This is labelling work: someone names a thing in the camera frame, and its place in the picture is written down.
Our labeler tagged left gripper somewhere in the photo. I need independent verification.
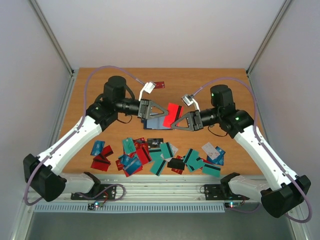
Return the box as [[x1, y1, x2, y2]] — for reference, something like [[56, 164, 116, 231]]
[[115, 97, 169, 120]]

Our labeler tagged blue leather card holder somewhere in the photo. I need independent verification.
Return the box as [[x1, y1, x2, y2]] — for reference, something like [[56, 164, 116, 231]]
[[141, 116, 172, 130]]

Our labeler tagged teal VIP card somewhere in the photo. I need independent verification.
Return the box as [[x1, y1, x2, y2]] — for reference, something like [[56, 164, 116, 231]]
[[122, 137, 136, 155]]

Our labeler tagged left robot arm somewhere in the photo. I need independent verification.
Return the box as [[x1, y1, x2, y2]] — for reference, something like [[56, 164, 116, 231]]
[[23, 75, 169, 202]]

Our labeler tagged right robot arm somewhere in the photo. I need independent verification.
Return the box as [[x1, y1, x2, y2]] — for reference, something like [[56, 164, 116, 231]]
[[171, 84, 311, 218]]

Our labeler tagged lone red card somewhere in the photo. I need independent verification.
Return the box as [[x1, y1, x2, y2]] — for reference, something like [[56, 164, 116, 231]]
[[154, 81, 165, 89]]

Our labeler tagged black VIP card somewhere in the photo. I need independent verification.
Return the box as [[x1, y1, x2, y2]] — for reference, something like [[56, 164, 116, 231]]
[[147, 138, 164, 149]]

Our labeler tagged teal striped card centre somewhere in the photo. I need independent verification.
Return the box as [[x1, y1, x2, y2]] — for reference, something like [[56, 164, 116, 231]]
[[149, 142, 178, 162]]

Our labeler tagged teal striped card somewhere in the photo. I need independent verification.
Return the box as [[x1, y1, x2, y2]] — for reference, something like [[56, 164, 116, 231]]
[[150, 159, 167, 176], [202, 164, 221, 178], [149, 142, 178, 162]]

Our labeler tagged white floral card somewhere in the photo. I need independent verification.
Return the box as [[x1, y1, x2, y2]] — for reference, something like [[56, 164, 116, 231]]
[[201, 142, 220, 160]]

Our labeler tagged black card lower centre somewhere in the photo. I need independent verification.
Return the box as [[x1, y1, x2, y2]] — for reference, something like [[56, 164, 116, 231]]
[[167, 158, 185, 171]]

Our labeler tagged teal striped card lower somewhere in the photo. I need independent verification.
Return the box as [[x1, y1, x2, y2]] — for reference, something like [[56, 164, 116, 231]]
[[150, 159, 167, 176]]

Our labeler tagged blue card right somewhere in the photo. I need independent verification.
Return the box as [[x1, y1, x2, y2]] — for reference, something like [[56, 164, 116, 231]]
[[206, 146, 226, 166]]

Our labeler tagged teal striped card right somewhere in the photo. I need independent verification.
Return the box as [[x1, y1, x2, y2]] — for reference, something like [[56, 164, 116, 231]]
[[202, 164, 221, 178]]

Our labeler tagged blue card pile centre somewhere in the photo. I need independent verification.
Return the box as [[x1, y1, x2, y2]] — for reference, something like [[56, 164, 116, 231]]
[[117, 154, 143, 177]]

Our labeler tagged blue card left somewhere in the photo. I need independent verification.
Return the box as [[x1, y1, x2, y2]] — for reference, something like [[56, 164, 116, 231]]
[[90, 140, 105, 156]]

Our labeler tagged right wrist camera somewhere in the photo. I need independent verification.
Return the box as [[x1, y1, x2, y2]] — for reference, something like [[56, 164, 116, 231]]
[[181, 94, 200, 111]]

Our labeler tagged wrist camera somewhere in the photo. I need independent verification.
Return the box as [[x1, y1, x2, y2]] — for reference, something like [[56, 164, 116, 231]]
[[181, 94, 200, 111], [138, 81, 156, 101]]

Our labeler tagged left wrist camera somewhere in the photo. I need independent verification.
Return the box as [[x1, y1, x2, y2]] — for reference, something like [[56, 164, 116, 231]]
[[138, 81, 156, 101]]

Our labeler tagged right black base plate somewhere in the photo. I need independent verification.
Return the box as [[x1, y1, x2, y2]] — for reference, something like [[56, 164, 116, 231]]
[[203, 184, 249, 201]]

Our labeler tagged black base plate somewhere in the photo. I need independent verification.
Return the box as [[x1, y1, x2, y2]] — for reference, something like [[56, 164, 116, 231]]
[[203, 184, 249, 201], [70, 184, 117, 201]]

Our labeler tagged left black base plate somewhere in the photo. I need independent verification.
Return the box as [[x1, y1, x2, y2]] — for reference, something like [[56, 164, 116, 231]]
[[70, 184, 117, 201]]

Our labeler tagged grey slotted cable duct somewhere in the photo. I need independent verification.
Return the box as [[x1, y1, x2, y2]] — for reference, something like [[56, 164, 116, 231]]
[[34, 202, 225, 214]]

